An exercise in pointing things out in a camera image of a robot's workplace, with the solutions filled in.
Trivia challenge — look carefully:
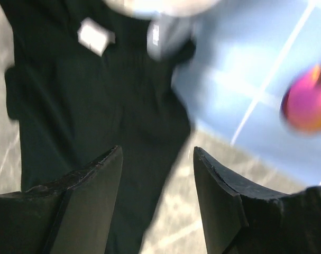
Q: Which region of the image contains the grey white mug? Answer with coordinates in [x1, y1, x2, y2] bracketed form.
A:
[105, 0, 218, 60]

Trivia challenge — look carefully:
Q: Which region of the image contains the blue grid placemat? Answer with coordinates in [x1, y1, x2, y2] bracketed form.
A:
[175, 1, 321, 185]

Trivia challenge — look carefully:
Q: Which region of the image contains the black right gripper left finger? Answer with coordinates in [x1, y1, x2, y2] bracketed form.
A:
[0, 146, 123, 253]

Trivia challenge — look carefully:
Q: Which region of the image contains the black t shirt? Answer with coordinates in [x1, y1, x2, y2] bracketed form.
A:
[0, 1, 195, 254]

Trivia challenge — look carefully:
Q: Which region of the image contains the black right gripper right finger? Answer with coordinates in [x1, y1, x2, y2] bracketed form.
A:
[193, 147, 321, 254]

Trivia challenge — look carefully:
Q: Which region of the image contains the blue handled spoon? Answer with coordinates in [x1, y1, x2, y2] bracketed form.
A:
[280, 64, 321, 134]

